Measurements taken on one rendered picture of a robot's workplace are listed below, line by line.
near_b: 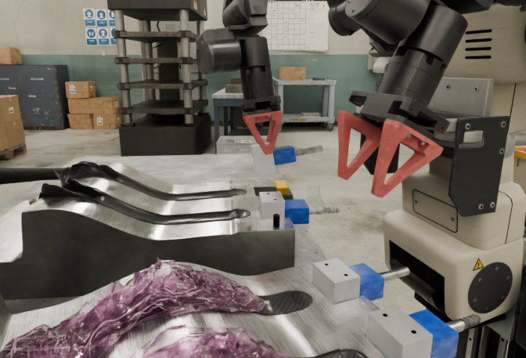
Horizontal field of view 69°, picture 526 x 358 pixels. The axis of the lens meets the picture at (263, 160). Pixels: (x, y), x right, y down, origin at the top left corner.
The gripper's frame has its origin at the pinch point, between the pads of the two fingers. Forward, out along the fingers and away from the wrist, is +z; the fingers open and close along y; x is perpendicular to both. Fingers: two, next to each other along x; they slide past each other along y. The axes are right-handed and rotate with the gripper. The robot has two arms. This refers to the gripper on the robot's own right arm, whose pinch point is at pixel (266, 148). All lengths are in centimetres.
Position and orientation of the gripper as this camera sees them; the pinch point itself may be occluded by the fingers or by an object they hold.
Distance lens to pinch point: 71.2
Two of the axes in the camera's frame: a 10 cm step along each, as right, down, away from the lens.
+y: 0.9, 1.2, -9.9
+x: 9.9, -1.5, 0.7
